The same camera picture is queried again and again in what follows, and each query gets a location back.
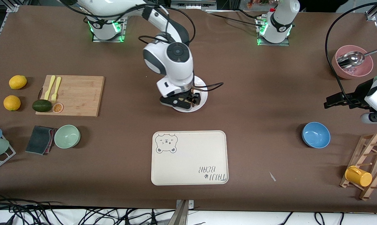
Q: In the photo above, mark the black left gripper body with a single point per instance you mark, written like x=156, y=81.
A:
x=357, y=97

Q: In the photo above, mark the white round plate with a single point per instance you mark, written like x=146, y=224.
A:
x=203, y=101

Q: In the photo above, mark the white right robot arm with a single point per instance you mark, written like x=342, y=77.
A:
x=172, y=62

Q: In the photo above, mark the clear ice cube pieces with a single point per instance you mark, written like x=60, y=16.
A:
x=352, y=71

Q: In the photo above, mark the pink bowl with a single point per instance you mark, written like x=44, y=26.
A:
x=366, y=67

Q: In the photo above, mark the metal scoop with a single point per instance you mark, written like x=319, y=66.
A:
x=350, y=59

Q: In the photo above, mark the blue bowl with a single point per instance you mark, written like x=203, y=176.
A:
x=315, y=135

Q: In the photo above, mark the wooden mug rack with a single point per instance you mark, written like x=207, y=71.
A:
x=371, y=147

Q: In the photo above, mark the cream bear print tray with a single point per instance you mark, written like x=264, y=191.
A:
x=188, y=159

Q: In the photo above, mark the brown table cover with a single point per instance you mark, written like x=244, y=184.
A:
x=129, y=78

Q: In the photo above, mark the yellow mug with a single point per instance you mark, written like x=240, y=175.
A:
x=358, y=176

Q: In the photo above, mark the aluminium profile bar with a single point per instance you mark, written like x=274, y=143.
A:
x=374, y=11

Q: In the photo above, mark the white paper scrap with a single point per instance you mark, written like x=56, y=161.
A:
x=272, y=176

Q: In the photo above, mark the colourful toy pile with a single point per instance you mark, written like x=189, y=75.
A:
x=257, y=2

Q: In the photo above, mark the bamboo cutting board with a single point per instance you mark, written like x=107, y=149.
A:
x=76, y=93

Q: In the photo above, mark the pale green bowl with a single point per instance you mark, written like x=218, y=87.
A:
x=67, y=136

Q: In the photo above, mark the orange fruit slice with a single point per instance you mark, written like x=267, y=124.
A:
x=57, y=108

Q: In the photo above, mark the yellow plastic fork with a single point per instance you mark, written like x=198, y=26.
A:
x=57, y=87

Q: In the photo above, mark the yellow plastic knife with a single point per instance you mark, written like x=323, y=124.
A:
x=48, y=90

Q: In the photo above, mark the pink cloth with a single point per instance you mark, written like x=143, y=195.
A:
x=52, y=140

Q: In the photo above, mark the green avocado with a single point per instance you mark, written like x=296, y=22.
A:
x=41, y=105

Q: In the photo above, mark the grey folded cloth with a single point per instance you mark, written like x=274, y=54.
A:
x=38, y=140

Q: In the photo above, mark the yellow lemon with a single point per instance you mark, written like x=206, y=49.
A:
x=17, y=82
x=12, y=103

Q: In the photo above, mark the metal frame equipment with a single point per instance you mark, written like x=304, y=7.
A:
x=191, y=3

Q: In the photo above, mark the metal camera pole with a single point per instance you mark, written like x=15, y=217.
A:
x=180, y=215

